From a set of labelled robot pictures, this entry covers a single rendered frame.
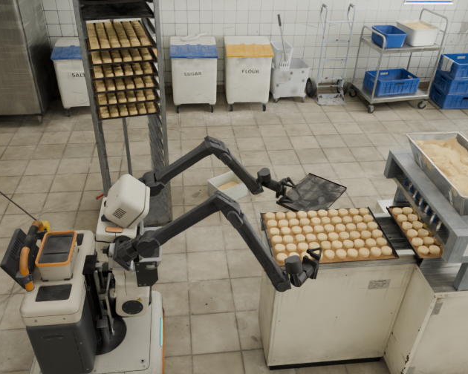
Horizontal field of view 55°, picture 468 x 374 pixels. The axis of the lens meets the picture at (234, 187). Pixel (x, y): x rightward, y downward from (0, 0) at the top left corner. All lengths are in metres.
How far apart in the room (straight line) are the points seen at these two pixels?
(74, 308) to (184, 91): 3.70
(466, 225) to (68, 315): 1.77
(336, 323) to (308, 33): 4.30
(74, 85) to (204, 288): 3.12
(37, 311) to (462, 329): 2.03
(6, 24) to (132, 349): 3.58
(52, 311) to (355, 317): 1.51
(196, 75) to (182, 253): 2.51
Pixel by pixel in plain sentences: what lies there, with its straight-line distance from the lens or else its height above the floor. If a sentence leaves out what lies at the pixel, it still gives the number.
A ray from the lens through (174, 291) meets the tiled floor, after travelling 3.21.
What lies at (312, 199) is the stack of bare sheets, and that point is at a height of 0.02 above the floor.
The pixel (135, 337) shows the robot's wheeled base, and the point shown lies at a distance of 2.65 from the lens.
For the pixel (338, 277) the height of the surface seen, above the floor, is 0.78.
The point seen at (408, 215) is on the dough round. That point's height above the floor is 0.92.
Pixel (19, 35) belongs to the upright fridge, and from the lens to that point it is 5.16.
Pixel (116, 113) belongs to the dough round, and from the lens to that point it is 3.12.
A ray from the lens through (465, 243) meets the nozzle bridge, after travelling 2.12.
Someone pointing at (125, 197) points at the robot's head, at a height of 1.26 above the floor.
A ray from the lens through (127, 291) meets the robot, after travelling 2.28.
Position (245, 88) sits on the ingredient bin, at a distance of 5.47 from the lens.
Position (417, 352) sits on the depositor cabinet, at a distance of 2.64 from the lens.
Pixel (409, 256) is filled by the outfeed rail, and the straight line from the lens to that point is 2.36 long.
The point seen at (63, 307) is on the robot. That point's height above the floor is 0.80.
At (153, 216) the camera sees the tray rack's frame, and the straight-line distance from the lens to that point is 3.61.
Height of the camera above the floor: 2.37
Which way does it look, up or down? 35 degrees down
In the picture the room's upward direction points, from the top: 2 degrees clockwise
